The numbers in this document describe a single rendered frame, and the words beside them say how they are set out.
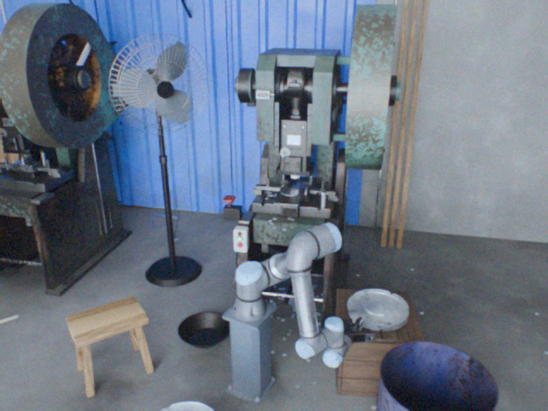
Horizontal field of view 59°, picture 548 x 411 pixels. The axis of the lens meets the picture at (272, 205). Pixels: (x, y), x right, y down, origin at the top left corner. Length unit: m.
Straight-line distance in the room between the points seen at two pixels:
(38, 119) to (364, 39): 1.72
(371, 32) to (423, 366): 1.45
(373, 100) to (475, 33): 1.70
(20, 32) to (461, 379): 2.64
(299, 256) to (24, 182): 2.11
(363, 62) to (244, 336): 1.33
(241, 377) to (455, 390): 0.95
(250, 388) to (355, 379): 0.50
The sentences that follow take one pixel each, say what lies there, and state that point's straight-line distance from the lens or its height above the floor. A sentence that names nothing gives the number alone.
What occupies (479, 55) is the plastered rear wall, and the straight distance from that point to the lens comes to 3.81.
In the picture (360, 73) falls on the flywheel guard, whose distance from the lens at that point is 2.21.
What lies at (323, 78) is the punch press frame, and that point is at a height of 1.40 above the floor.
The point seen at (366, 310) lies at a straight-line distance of 2.39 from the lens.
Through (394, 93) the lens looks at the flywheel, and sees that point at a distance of 2.54.
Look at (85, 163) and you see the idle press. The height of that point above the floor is 0.72.
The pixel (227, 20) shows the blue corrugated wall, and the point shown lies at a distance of 3.87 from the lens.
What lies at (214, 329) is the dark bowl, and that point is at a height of 0.00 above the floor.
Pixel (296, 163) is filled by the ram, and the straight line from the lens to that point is 2.62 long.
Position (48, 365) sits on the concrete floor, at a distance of 2.91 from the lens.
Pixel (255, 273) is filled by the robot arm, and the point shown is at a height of 0.67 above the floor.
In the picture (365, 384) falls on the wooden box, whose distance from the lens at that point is 2.49.
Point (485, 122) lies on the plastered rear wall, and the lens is 3.91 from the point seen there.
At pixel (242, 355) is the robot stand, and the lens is 2.33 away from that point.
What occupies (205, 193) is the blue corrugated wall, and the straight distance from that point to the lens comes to 4.25.
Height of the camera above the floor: 1.78
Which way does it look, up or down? 23 degrees down
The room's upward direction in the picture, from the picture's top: straight up
